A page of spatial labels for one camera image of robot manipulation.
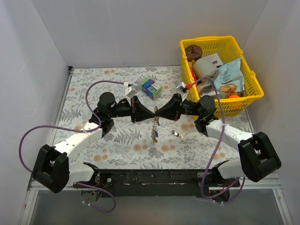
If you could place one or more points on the black key tag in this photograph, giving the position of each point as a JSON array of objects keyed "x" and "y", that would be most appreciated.
[{"x": 175, "y": 133}]

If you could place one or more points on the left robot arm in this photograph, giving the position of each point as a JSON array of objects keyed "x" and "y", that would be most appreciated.
[{"x": 52, "y": 167}]

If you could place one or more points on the yellow plastic basket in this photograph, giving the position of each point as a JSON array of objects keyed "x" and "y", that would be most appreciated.
[{"x": 221, "y": 59}]

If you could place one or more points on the brown paper cup stack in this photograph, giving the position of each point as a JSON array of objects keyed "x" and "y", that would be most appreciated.
[{"x": 193, "y": 52}]

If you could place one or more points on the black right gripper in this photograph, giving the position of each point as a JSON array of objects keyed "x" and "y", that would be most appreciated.
[{"x": 178, "y": 107}]

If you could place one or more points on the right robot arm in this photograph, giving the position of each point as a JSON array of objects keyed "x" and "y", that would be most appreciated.
[{"x": 257, "y": 156}]

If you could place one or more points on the orange snack box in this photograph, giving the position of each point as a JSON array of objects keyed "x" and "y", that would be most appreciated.
[{"x": 193, "y": 75}]

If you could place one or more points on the aluminium rail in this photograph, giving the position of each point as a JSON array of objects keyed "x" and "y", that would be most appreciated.
[{"x": 159, "y": 197}]

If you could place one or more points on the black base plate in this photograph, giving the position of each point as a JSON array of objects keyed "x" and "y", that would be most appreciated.
[{"x": 150, "y": 182}]

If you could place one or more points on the grey wrapped paper roll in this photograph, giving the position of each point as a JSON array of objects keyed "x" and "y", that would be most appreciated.
[{"x": 203, "y": 67}]

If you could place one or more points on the orange ball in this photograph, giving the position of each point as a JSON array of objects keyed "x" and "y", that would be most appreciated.
[{"x": 233, "y": 96}]

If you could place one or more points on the cassava chips bag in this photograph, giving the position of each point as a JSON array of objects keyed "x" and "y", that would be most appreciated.
[{"x": 230, "y": 80}]

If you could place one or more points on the green sponge pack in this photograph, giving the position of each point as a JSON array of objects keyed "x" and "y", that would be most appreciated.
[{"x": 150, "y": 88}]

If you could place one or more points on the white blue box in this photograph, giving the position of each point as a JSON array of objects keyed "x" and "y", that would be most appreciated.
[{"x": 215, "y": 60}]

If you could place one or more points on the floral tablecloth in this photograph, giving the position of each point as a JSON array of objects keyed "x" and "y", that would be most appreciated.
[{"x": 129, "y": 145}]

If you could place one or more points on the clear plastic bag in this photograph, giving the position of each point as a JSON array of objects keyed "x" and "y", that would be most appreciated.
[{"x": 207, "y": 89}]

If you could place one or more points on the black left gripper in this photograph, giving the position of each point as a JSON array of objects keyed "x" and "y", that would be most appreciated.
[{"x": 134, "y": 109}]

